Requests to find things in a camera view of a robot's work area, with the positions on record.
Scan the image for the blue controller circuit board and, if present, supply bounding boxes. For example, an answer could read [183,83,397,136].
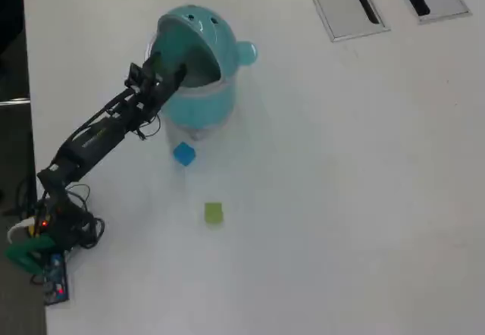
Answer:
[40,252,71,307]

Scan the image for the white cable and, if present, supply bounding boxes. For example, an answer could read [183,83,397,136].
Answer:
[7,216,39,243]

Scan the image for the thick black camera cable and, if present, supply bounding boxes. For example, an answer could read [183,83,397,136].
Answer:
[55,86,136,161]

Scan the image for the teal frog-shaped bin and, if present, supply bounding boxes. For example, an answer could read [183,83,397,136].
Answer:
[145,5,260,142]

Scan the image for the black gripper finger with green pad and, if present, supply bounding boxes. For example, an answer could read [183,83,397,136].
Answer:
[171,63,189,90]
[149,51,164,81]

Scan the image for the black base cable tangle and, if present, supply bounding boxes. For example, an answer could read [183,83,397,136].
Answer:
[64,183,106,250]

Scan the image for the thin black arm wires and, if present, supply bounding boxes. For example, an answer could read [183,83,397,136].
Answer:
[130,113,162,142]

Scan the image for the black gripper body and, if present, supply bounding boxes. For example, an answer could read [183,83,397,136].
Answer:
[130,65,180,123]

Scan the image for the green cube block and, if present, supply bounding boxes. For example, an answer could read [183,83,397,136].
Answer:
[203,202,225,227]

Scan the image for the blue cube block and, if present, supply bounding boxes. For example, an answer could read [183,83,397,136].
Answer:
[172,141,197,168]

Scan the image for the green table clamp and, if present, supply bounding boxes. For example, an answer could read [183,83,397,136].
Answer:
[4,234,56,276]

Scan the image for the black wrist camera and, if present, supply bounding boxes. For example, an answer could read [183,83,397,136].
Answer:
[124,61,147,90]

